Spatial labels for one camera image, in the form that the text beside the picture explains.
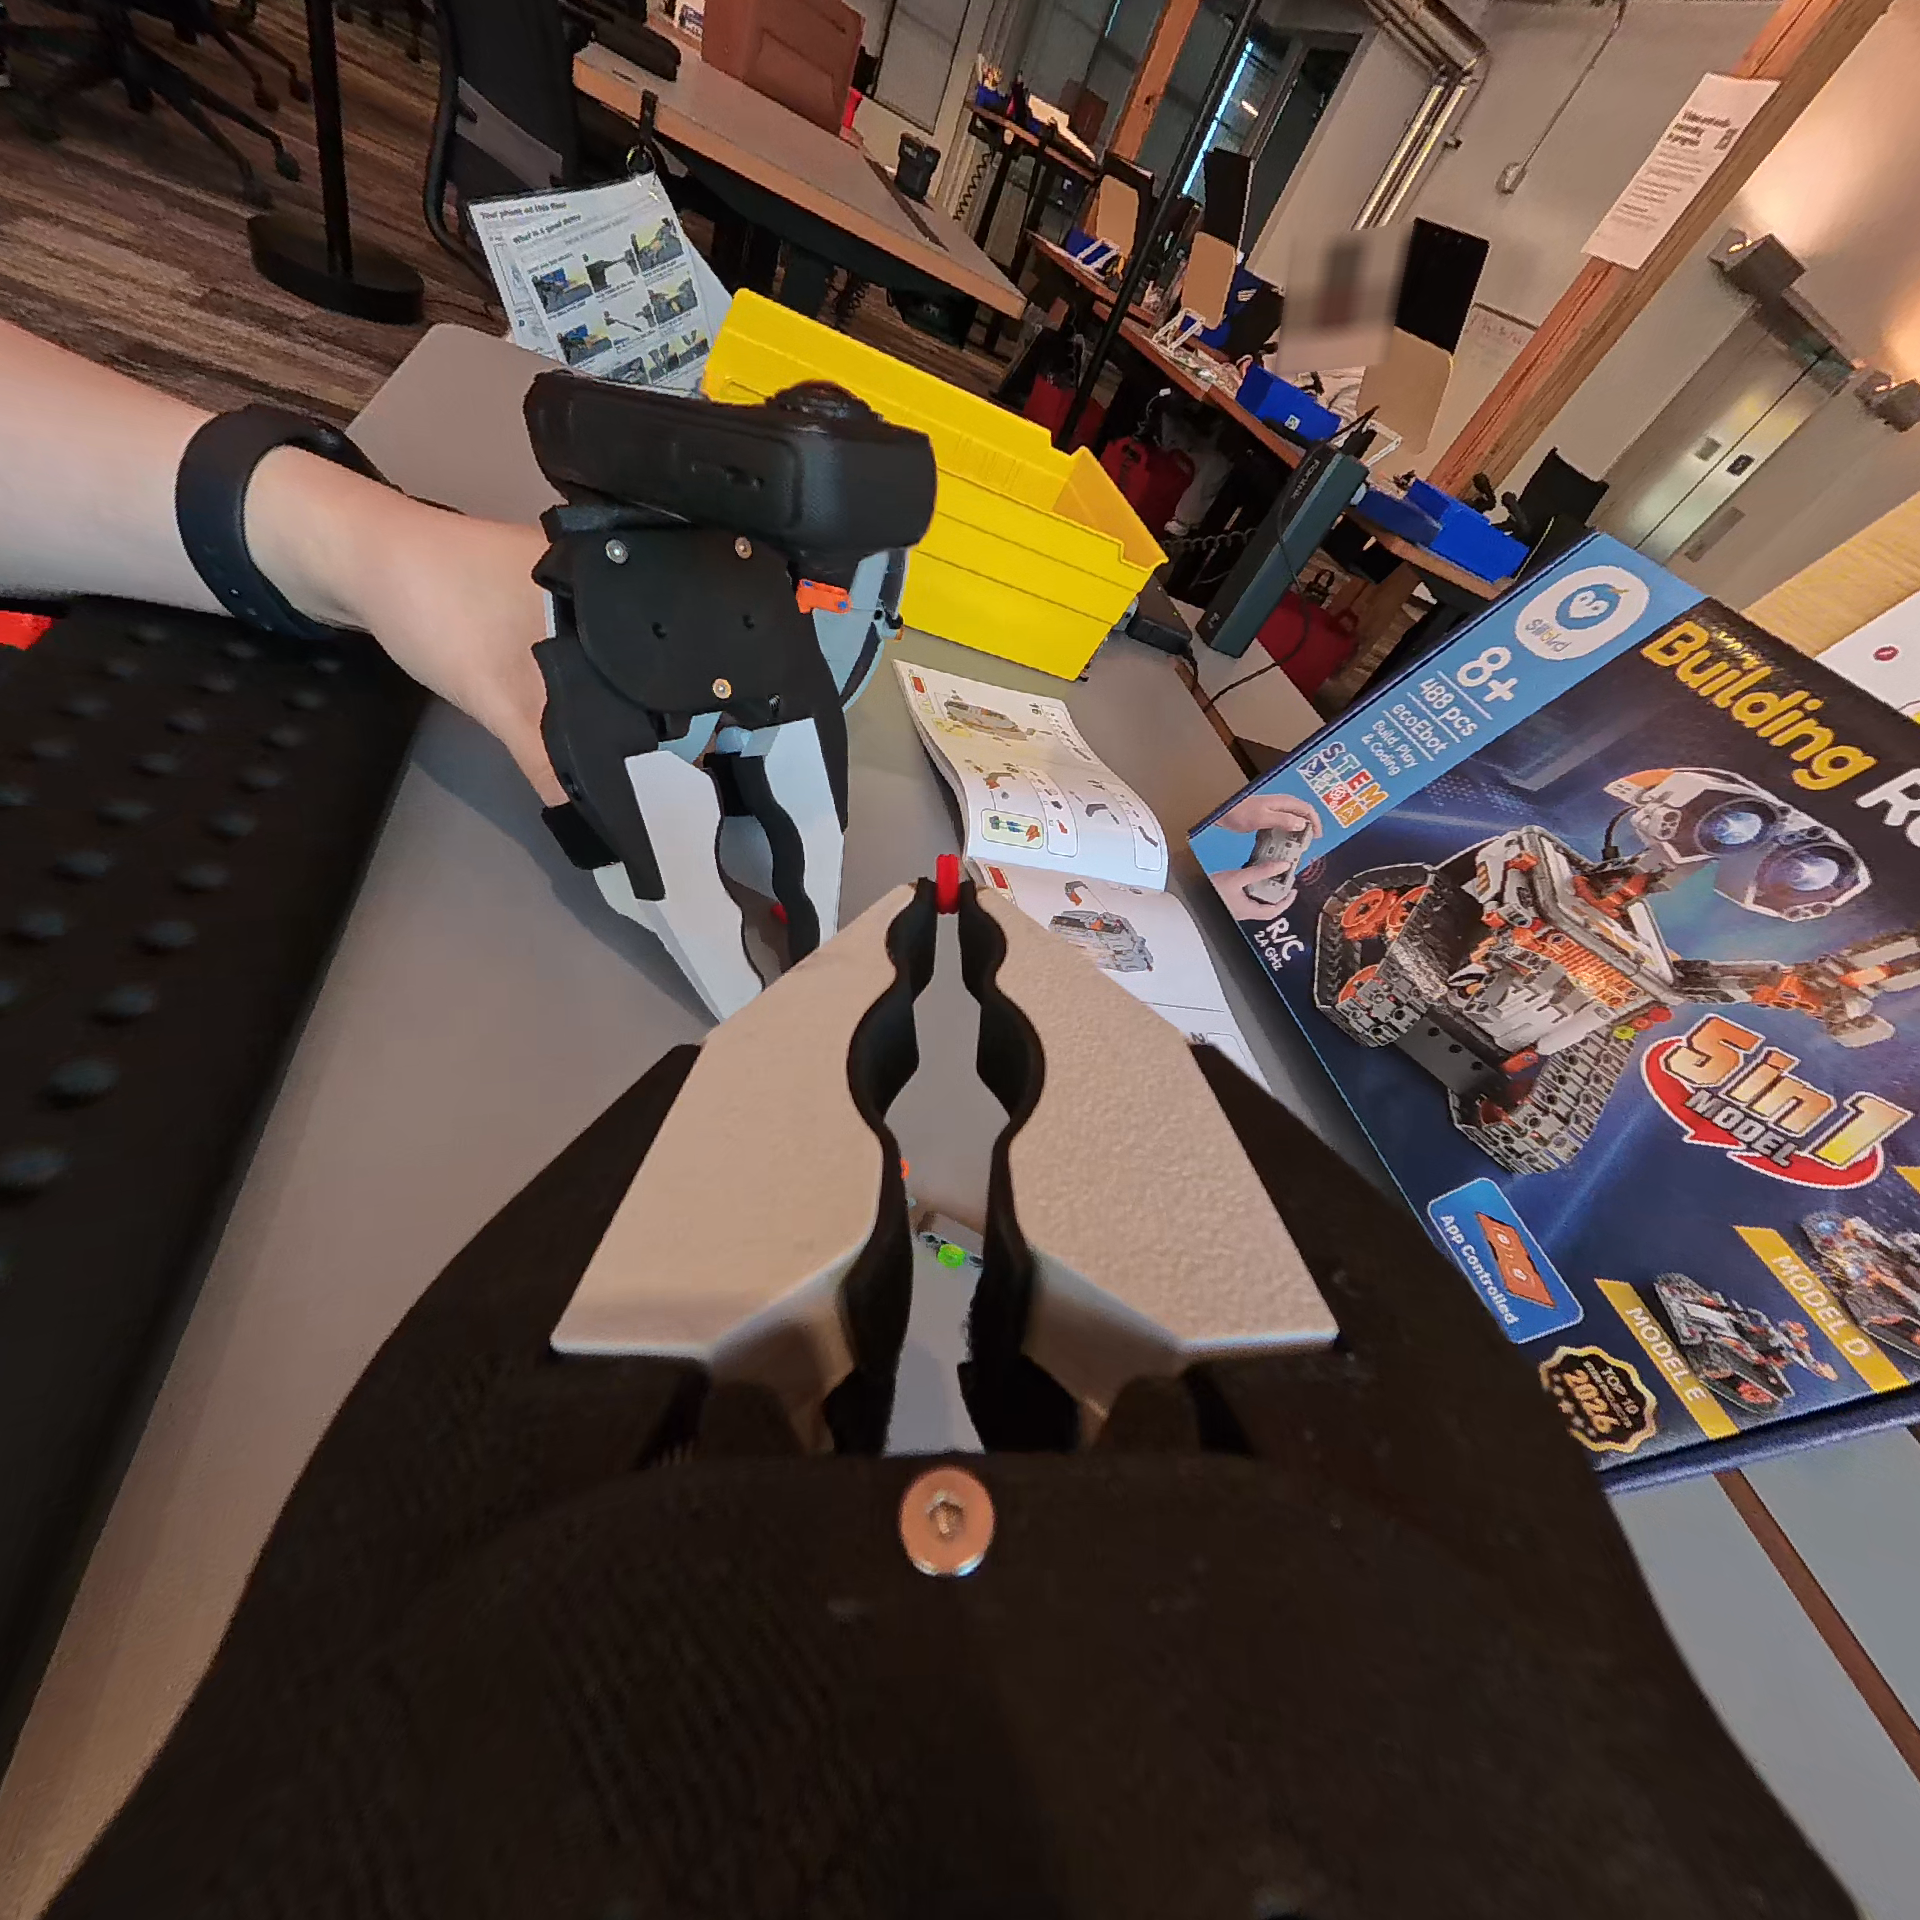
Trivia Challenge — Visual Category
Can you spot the black office chair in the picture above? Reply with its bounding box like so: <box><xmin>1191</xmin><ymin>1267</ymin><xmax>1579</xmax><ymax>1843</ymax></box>
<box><xmin>425</xmin><ymin>0</ymin><xmax>685</xmax><ymax>271</ymax></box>

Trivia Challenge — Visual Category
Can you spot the brown cardboard box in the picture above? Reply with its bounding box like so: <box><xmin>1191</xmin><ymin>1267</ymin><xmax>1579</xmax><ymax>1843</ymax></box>
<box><xmin>700</xmin><ymin>0</ymin><xmax>867</xmax><ymax>130</ymax></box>

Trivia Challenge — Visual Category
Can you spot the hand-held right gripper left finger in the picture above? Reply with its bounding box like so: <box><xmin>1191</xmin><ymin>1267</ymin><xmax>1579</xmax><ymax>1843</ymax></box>
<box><xmin>551</xmin><ymin>883</ymin><xmax>921</xmax><ymax>1453</ymax></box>

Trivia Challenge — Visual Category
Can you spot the blue robot kit box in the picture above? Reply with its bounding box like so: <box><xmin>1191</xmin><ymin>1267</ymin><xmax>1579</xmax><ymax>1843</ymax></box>
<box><xmin>1190</xmin><ymin>533</ymin><xmax>1920</xmax><ymax>1496</ymax></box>

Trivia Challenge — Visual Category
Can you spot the person's left hand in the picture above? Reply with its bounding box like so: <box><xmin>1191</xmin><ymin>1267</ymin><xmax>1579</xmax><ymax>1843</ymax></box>
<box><xmin>344</xmin><ymin>457</ymin><xmax>572</xmax><ymax>798</ymax></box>

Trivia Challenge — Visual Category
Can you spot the grey black robot model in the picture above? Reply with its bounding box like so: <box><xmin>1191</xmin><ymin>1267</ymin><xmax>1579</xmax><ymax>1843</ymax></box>
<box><xmin>794</xmin><ymin>545</ymin><xmax>914</xmax><ymax>715</ymax></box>

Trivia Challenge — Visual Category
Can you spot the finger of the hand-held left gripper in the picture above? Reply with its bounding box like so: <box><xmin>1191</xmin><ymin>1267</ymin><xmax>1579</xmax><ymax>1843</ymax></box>
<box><xmin>700</xmin><ymin>715</ymin><xmax>852</xmax><ymax>966</ymax></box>
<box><xmin>592</xmin><ymin>748</ymin><xmax>772</xmax><ymax>1025</ymax></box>

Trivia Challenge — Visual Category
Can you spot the wooden sheet stand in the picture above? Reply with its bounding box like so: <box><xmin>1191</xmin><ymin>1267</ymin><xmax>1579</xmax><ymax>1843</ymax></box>
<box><xmin>1747</xmin><ymin>533</ymin><xmax>1920</xmax><ymax>663</ymax></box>

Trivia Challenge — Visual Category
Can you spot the printed instruction sheet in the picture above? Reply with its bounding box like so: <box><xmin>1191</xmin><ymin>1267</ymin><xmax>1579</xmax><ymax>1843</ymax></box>
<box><xmin>1814</xmin><ymin>594</ymin><xmax>1920</xmax><ymax>726</ymax></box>

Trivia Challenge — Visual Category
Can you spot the red bag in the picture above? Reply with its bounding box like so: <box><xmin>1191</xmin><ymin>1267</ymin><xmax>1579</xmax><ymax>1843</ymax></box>
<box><xmin>1260</xmin><ymin>594</ymin><xmax>1361</xmax><ymax>694</ymax></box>
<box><xmin>1101</xmin><ymin>436</ymin><xmax>1202</xmax><ymax>536</ymax></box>

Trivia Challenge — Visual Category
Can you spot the printed photo sheet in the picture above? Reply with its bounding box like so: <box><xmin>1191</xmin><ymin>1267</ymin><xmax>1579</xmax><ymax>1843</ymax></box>
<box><xmin>470</xmin><ymin>171</ymin><xmax>714</xmax><ymax>395</ymax></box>

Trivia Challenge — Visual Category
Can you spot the black pole stand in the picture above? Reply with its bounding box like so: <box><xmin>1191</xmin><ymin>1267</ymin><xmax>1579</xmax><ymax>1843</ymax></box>
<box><xmin>249</xmin><ymin>0</ymin><xmax>431</xmax><ymax>323</ymax></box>

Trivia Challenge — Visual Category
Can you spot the black perforated panel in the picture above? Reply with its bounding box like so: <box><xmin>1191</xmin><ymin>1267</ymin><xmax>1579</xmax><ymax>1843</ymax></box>
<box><xmin>0</xmin><ymin>594</ymin><xmax>436</xmax><ymax>1756</ymax></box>

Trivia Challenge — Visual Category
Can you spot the yellow plastic bin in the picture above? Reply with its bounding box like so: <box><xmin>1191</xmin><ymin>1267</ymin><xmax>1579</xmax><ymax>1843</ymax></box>
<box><xmin>700</xmin><ymin>287</ymin><xmax>1169</xmax><ymax>683</ymax></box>

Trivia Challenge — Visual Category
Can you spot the black wrist band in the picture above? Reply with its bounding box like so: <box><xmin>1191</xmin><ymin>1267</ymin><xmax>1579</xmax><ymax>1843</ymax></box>
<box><xmin>174</xmin><ymin>406</ymin><xmax>391</xmax><ymax>643</ymax></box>

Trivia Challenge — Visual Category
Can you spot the person's left forearm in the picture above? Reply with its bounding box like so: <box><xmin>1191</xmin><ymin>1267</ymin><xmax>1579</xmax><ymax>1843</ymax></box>
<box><xmin>0</xmin><ymin>323</ymin><xmax>225</xmax><ymax>610</ymax></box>

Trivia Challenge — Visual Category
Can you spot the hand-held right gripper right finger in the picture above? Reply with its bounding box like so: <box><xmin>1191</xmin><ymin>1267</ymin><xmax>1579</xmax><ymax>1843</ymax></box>
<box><xmin>961</xmin><ymin>878</ymin><xmax>1341</xmax><ymax>1453</ymax></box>

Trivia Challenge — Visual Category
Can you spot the white instruction booklet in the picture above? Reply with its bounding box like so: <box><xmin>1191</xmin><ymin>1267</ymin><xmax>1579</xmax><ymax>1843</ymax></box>
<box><xmin>894</xmin><ymin>658</ymin><xmax>1268</xmax><ymax>1089</ymax></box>

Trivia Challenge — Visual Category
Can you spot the grey top office desk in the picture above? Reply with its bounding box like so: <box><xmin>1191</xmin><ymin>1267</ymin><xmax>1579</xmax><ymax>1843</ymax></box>
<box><xmin>574</xmin><ymin>36</ymin><xmax>1030</xmax><ymax>323</ymax></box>

